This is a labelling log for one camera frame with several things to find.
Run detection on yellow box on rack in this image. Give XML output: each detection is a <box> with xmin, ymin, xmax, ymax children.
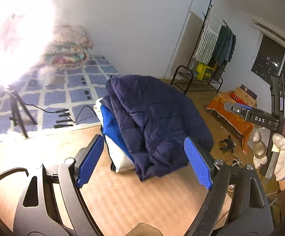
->
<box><xmin>196</xmin><ymin>63</ymin><xmax>214</xmax><ymax>82</ymax></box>

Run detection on blue folded garment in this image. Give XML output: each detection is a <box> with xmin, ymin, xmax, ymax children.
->
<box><xmin>100</xmin><ymin>104</ymin><xmax>134</xmax><ymax>168</ymax></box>

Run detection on black light tripod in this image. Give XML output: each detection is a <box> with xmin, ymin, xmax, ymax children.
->
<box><xmin>4</xmin><ymin>86</ymin><xmax>37</xmax><ymax>138</ymax></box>

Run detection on white striped hanging cloth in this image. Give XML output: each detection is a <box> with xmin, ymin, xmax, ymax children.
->
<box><xmin>193</xmin><ymin>6</ymin><xmax>224</xmax><ymax>65</ymax></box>

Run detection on white folded garment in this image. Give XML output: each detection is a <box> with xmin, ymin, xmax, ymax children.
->
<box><xmin>93</xmin><ymin>98</ymin><xmax>134</xmax><ymax>173</ymax></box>

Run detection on floral folded quilt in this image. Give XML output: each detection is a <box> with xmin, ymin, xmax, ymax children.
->
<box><xmin>40</xmin><ymin>25</ymin><xmax>94</xmax><ymax>71</ymax></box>

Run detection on dark night window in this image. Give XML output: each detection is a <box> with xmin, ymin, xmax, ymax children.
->
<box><xmin>250</xmin><ymin>32</ymin><xmax>285</xmax><ymax>108</ymax></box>

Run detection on blue checked bed sheet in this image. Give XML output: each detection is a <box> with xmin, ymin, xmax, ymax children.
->
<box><xmin>0</xmin><ymin>55</ymin><xmax>120</xmax><ymax>142</ymax></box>

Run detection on orange cloth covered box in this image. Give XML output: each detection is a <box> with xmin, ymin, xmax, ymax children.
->
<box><xmin>206</xmin><ymin>91</ymin><xmax>254</xmax><ymax>155</ymax></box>

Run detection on right white gloved hand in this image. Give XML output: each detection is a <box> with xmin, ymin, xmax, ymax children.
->
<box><xmin>253</xmin><ymin>129</ymin><xmax>285</xmax><ymax>182</ymax></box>

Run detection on navy quilted puffer jacket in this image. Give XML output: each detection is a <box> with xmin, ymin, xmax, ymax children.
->
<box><xmin>101</xmin><ymin>75</ymin><xmax>214</xmax><ymax>181</ymax></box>

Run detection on dark hanging clothes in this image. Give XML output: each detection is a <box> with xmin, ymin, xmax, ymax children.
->
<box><xmin>212</xmin><ymin>26</ymin><xmax>236</xmax><ymax>66</ymax></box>

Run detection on white ring light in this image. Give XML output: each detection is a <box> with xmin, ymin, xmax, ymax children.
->
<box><xmin>0</xmin><ymin>0</ymin><xmax>56</xmax><ymax>86</ymax></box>

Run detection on black clothes rack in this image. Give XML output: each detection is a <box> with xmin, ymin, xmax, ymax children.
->
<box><xmin>170</xmin><ymin>0</ymin><xmax>237</xmax><ymax>94</ymax></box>

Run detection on black device on floor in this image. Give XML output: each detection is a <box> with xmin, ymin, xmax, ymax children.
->
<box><xmin>219</xmin><ymin>135</ymin><xmax>236</xmax><ymax>153</ymax></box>

